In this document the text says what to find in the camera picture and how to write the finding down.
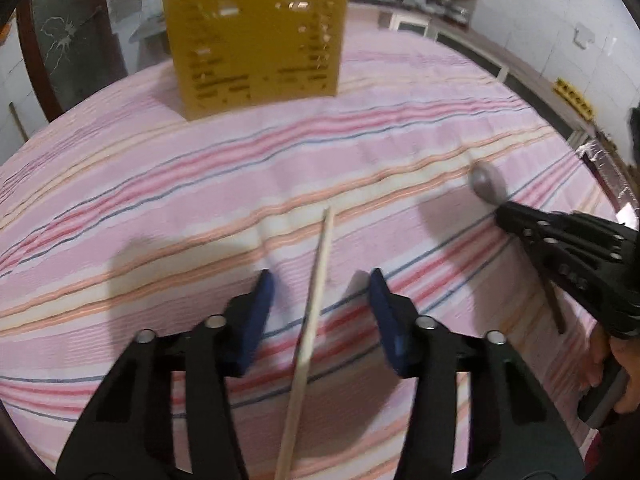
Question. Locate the pink striped tablecloth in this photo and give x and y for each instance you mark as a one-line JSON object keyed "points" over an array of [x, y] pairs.
{"points": [[150, 185]]}

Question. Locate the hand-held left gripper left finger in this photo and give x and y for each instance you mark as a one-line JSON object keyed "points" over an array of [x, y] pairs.
{"points": [[252, 320]]}

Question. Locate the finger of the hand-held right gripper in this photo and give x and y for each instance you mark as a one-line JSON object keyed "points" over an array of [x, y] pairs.
{"points": [[542, 252], [565, 222]]}

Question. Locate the person's right hand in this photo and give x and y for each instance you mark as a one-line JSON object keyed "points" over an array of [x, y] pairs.
{"points": [[596, 357]]}

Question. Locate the metal spoon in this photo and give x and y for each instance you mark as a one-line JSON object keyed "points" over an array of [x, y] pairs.
{"points": [[487, 182]]}

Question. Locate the white wall socket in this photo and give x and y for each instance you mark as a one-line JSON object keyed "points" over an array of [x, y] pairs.
{"points": [[583, 37]]}

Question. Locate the dark wooden chair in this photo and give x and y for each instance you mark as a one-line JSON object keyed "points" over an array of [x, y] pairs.
{"points": [[65, 35]]}

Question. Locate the yellow patterned strip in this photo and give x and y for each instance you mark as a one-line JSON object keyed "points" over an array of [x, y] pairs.
{"points": [[575, 97]]}

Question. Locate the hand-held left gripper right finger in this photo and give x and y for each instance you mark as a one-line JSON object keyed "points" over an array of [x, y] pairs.
{"points": [[392, 325]]}

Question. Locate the yellow slotted utensil holder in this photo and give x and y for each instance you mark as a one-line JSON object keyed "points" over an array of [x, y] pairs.
{"points": [[250, 60]]}

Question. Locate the aluminium foil sheet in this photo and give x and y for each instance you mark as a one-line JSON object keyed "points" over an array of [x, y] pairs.
{"points": [[610, 170]]}

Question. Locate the wooden chopstick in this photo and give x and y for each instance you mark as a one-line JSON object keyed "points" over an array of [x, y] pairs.
{"points": [[312, 310]]}

